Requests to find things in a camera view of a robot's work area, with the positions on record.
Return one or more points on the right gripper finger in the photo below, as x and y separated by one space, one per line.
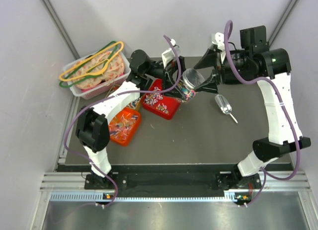
210 85
209 59

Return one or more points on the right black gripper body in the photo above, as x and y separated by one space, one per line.
239 60

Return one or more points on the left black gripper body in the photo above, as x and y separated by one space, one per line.
157 69

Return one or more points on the clear glass jar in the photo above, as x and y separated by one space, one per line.
189 81

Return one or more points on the red candy tray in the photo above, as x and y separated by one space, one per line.
172 106

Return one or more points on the silver metal scoop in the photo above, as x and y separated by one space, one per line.
225 106

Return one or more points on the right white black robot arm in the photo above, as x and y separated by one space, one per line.
270 69

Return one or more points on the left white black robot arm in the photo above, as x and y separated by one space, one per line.
92 126

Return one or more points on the pile of wrapped candies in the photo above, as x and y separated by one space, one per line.
155 100

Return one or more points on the gold tin candy box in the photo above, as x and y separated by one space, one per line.
134 105

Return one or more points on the orange candy tray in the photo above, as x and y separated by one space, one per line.
124 125

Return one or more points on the floral patterned cloth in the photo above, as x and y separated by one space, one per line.
114 70

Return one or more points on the white plastic basket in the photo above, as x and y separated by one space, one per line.
102 88

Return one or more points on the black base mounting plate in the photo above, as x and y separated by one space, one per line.
208 176

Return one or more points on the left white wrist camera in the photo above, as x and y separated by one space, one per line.
168 55

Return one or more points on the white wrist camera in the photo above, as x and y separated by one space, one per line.
168 55
217 40

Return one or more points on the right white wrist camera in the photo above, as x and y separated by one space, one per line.
217 40

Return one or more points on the aluminium frame rail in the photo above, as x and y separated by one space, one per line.
68 181

